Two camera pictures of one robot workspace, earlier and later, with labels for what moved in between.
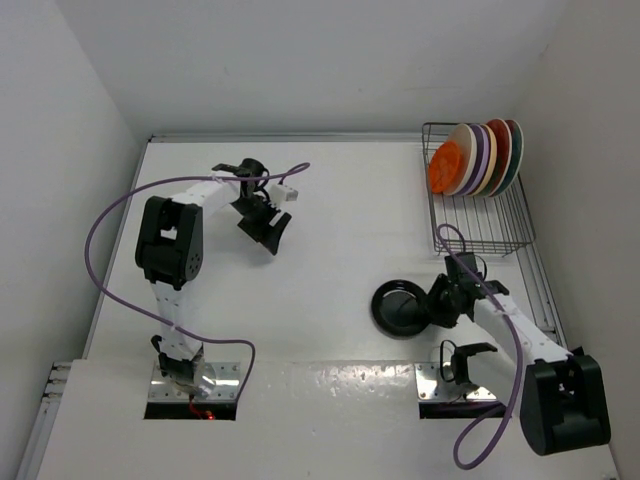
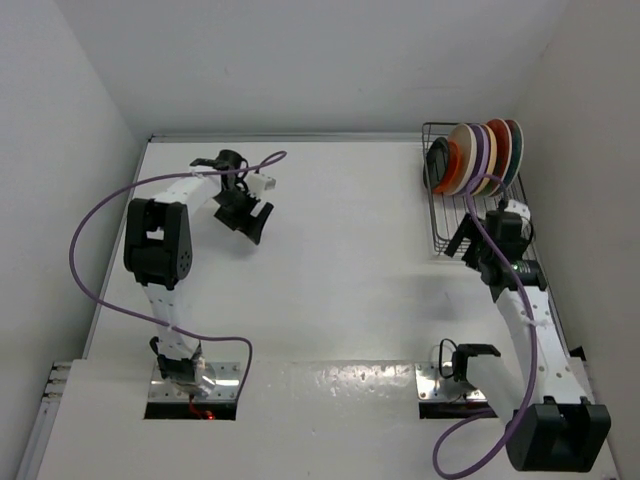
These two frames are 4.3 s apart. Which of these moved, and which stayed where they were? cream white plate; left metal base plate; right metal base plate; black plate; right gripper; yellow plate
Moved: black plate; right gripper
Stayed: right metal base plate; left metal base plate; yellow plate; cream white plate
